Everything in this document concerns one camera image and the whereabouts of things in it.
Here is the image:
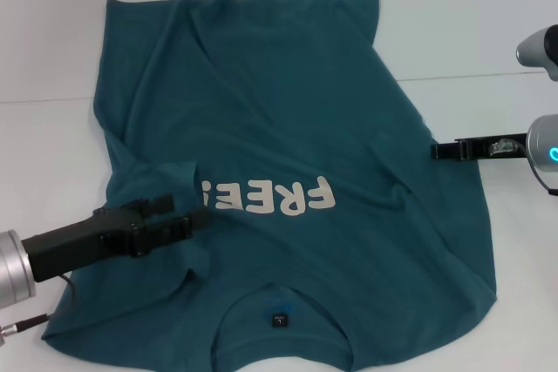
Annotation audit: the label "teal t-shirt with FREE print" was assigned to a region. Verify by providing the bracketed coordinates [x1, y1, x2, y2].
[41, 0, 499, 367]

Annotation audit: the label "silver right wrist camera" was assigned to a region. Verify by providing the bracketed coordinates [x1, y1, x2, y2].
[515, 24, 558, 82]

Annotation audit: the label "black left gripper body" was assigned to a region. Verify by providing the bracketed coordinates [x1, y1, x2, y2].
[20, 207, 146, 283]

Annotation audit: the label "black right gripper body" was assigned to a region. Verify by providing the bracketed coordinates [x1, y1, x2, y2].
[454, 133, 530, 162]

